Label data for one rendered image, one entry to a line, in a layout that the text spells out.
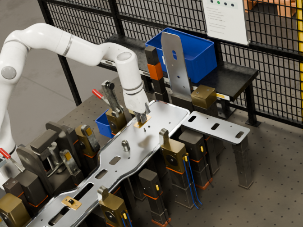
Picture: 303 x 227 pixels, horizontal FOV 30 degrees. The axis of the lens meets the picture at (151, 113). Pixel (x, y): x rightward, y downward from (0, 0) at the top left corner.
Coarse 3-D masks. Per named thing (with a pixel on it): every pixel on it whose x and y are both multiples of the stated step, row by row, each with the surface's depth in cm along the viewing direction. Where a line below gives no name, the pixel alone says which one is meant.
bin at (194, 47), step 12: (156, 36) 274; (180, 36) 274; (192, 36) 267; (156, 48) 265; (192, 48) 273; (204, 48) 266; (192, 60) 251; (204, 60) 258; (192, 72) 256; (204, 72) 261
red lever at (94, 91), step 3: (93, 90) 251; (96, 90) 251; (93, 93) 251; (96, 93) 251; (99, 93) 251; (99, 96) 250; (102, 96) 251; (102, 99) 250; (105, 99) 250; (105, 102) 250; (108, 102) 250; (108, 105) 250; (117, 108) 250; (117, 111) 249
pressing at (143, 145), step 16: (160, 112) 253; (176, 112) 251; (128, 128) 249; (160, 128) 245; (176, 128) 243; (112, 144) 243; (144, 144) 239; (128, 160) 233; (144, 160) 232; (112, 176) 228; (128, 176) 227; (64, 192) 226; (96, 192) 222; (48, 208) 221; (80, 208) 218; (32, 224) 216; (48, 224) 215; (64, 224) 213
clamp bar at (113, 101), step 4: (104, 84) 241; (108, 84) 241; (112, 84) 240; (104, 88) 242; (108, 88) 243; (112, 88) 240; (108, 92) 242; (112, 92) 245; (108, 96) 244; (112, 96) 246; (108, 100) 246; (112, 100) 245; (116, 100) 247; (112, 104) 246; (116, 104) 248; (112, 108) 248; (120, 108) 249; (116, 112) 248
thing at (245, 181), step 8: (240, 136) 232; (232, 144) 234; (240, 144) 231; (240, 152) 234; (240, 160) 238; (248, 160) 241; (240, 168) 242; (248, 168) 243; (240, 176) 245; (248, 176) 245; (240, 184) 249; (248, 184) 247
